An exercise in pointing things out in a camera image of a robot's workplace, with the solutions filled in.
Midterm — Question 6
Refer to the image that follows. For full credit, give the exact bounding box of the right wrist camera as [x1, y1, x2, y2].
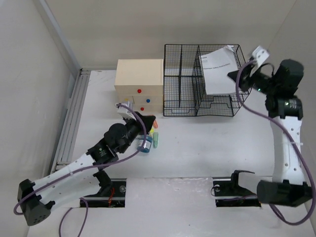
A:
[250, 45, 270, 67]

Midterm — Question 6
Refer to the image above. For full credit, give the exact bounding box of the orange highlighter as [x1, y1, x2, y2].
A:
[153, 120, 158, 129]

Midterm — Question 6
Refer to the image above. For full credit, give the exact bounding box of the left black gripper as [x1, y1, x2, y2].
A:
[118, 112, 155, 154]

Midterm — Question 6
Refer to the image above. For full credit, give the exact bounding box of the aluminium rail left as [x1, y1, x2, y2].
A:
[48, 69, 91, 174]

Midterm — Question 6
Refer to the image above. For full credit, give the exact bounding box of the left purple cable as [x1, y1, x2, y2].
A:
[13, 103, 149, 237]

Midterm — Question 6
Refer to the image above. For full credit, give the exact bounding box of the beige wooden drawer cabinet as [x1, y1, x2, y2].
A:
[114, 58, 164, 115]

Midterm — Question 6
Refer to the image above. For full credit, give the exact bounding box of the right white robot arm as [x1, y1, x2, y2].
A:
[228, 59, 313, 207]

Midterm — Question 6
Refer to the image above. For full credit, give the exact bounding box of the black wire mesh organizer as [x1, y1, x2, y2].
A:
[163, 44, 241, 117]

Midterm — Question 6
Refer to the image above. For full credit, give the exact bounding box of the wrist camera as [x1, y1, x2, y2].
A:
[250, 45, 270, 67]
[115, 101, 136, 120]

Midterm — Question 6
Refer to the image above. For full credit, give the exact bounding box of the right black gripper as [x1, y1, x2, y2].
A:
[227, 63, 280, 96]

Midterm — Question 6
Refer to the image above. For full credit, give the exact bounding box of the green highlighter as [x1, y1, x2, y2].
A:
[153, 132, 158, 148]

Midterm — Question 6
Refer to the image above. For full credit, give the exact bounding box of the white instruction booklet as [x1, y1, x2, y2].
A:
[200, 45, 237, 95]

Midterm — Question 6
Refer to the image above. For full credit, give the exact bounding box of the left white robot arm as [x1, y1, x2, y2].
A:
[13, 113, 156, 227]

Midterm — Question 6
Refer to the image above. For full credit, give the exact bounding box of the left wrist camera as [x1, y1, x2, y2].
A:
[115, 101, 136, 120]

